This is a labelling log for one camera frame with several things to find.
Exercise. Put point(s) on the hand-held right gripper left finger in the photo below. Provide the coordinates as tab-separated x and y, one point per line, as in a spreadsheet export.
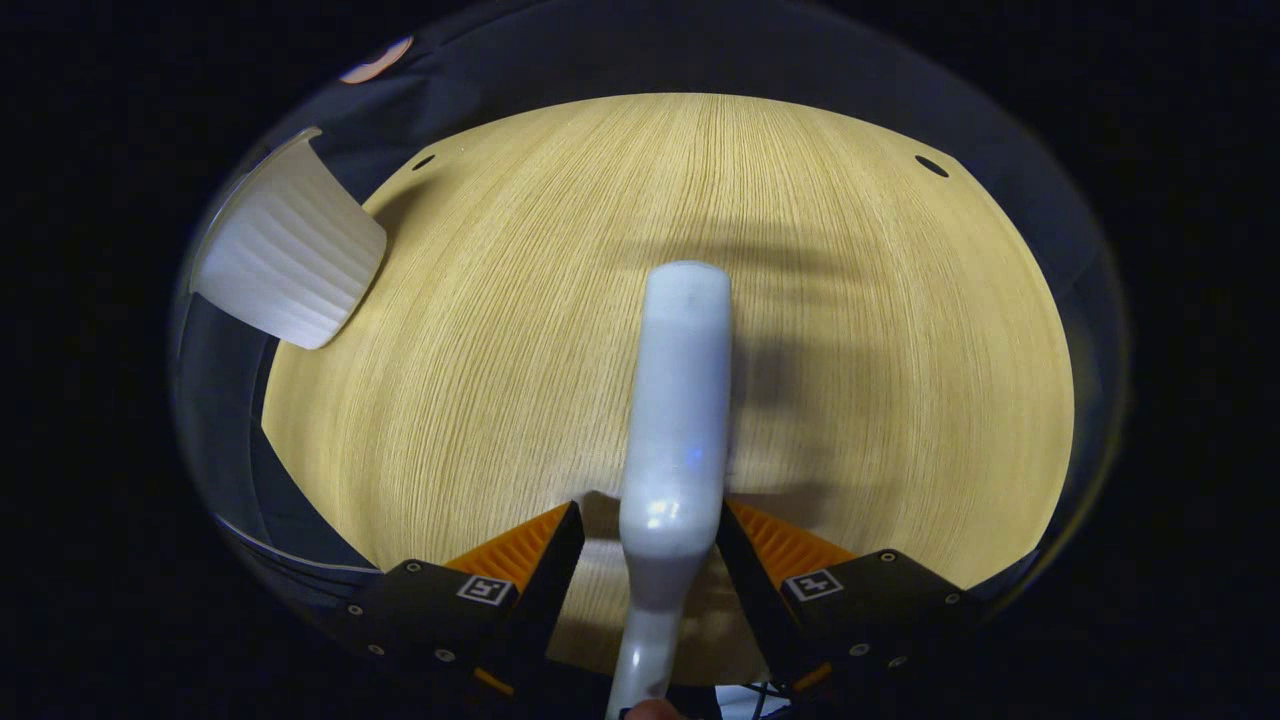
545	600

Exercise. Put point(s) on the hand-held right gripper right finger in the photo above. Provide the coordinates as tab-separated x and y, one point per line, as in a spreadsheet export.
760	600

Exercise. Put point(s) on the small grey broom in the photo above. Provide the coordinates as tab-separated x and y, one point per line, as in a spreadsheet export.
680	400

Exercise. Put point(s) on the white ribbed garbage bin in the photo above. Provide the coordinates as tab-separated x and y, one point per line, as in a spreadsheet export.
290	250

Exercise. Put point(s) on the wooden desktop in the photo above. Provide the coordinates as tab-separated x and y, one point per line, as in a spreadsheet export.
900	350

